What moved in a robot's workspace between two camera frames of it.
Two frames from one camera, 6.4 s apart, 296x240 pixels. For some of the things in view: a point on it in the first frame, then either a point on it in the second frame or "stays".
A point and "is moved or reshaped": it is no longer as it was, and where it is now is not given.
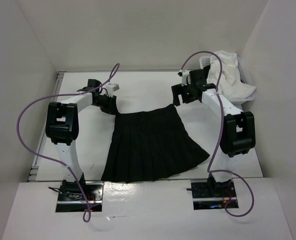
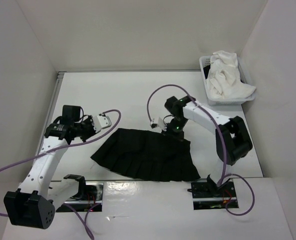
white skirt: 231,84 stays
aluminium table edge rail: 34,174 stays
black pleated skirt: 150,145 is moved or reshaped
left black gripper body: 106,102 → 85,128
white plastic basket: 205,61 stays
